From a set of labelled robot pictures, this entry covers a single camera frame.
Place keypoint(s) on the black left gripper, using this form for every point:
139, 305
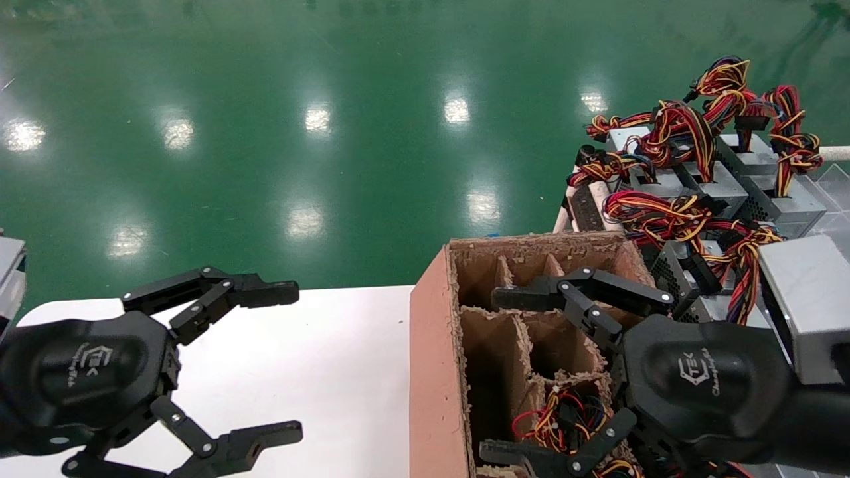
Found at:
80, 378

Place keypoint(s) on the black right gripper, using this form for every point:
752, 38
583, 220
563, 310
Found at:
704, 378

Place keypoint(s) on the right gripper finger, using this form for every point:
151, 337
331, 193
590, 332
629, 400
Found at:
518, 455

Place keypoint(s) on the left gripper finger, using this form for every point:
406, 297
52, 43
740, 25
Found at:
265, 292

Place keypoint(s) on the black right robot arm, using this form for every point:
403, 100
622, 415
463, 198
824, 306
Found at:
823, 425

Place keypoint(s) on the beige rack tube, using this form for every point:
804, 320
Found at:
599, 196
563, 219

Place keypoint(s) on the black roller track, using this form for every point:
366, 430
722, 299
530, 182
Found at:
588, 209

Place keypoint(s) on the brown cardboard box with dividers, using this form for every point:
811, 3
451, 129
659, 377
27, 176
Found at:
435, 372

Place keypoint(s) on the clear plastic grid tray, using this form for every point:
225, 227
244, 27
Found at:
835, 192

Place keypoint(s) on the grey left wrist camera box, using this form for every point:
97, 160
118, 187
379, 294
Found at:
10, 279

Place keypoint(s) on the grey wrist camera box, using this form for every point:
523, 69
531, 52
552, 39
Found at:
10, 279
810, 299

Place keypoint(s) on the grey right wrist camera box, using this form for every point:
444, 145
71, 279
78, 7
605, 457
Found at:
810, 299

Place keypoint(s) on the white rack rail tube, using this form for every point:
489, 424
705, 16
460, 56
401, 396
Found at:
837, 153

